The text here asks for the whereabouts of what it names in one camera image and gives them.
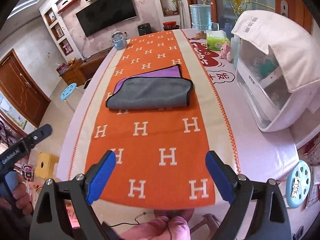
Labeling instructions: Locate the white cloth cover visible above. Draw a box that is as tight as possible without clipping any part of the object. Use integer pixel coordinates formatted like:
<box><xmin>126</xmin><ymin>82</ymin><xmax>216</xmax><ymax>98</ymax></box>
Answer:
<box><xmin>232</xmin><ymin>10</ymin><xmax>319</xmax><ymax>93</ymax></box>

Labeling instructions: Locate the purple and grey towel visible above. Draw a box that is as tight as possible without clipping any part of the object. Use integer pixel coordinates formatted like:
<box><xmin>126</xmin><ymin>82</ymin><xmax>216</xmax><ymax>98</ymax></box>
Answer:
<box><xmin>106</xmin><ymin>64</ymin><xmax>194</xmax><ymax>110</ymax></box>

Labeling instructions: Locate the green tissue pack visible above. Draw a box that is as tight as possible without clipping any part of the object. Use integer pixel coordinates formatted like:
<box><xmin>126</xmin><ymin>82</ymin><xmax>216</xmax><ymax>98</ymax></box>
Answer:
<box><xmin>206</xmin><ymin>30</ymin><xmax>230</xmax><ymax>51</ymax></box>

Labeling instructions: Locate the white plastic cabinet appliance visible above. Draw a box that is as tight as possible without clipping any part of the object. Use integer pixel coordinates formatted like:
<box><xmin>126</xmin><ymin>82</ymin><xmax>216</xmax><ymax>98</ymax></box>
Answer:
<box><xmin>236</xmin><ymin>40</ymin><xmax>304</xmax><ymax>132</ymax></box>

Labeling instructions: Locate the red basin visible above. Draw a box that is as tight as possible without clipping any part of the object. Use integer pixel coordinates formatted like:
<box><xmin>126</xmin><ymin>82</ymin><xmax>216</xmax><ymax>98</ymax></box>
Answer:
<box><xmin>163</xmin><ymin>21</ymin><xmax>177</xmax><ymax>29</ymax></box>

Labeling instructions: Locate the pink toy figurine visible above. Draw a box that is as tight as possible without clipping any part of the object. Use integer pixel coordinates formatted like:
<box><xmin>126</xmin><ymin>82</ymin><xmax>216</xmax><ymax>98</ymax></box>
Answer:
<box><xmin>220</xmin><ymin>41</ymin><xmax>232</xmax><ymax>62</ymax></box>

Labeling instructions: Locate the brown wooden door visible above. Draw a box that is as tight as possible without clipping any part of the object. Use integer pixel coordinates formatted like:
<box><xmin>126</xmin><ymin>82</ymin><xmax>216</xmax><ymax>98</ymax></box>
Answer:
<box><xmin>0</xmin><ymin>49</ymin><xmax>50</xmax><ymax>127</ymax></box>

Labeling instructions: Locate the black wall television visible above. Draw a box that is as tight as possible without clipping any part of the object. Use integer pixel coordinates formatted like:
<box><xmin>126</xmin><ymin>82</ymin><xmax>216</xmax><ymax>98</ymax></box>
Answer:
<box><xmin>76</xmin><ymin>0</ymin><xmax>137</xmax><ymax>37</ymax></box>

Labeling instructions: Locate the wooden TV console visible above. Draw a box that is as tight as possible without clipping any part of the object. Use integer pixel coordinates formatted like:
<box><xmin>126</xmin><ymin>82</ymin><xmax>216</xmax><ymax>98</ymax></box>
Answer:
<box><xmin>60</xmin><ymin>48</ymin><xmax>112</xmax><ymax>87</ymax></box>

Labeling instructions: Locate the yellow plastic stool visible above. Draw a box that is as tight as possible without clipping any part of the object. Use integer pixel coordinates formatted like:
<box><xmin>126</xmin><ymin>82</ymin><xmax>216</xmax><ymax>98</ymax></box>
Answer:
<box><xmin>35</xmin><ymin>152</ymin><xmax>59</xmax><ymax>180</ymax></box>

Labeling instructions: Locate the person's left hand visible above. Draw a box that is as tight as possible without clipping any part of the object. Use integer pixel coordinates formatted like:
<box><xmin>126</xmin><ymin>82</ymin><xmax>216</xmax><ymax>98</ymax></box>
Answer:
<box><xmin>1</xmin><ymin>172</ymin><xmax>34</xmax><ymax>218</ymax></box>

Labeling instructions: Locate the orange H-pattern table runner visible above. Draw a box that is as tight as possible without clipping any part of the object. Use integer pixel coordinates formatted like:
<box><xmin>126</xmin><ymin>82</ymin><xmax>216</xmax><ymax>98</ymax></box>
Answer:
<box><xmin>68</xmin><ymin>29</ymin><xmax>240</xmax><ymax>209</ymax></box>

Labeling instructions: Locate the blue plastic stool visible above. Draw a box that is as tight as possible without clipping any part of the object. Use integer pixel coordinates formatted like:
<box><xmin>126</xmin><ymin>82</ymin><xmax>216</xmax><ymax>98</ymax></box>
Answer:
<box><xmin>60</xmin><ymin>83</ymin><xmax>77</xmax><ymax>101</ymax></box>

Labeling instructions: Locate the light blue water jug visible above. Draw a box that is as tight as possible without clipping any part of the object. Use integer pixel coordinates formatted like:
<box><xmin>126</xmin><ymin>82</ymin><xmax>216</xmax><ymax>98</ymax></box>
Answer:
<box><xmin>189</xmin><ymin>4</ymin><xmax>212</xmax><ymax>31</ymax></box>

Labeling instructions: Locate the light blue stool right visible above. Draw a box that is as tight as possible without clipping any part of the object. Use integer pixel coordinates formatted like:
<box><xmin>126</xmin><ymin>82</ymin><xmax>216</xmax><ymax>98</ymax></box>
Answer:
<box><xmin>285</xmin><ymin>160</ymin><xmax>311</xmax><ymax>209</ymax></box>

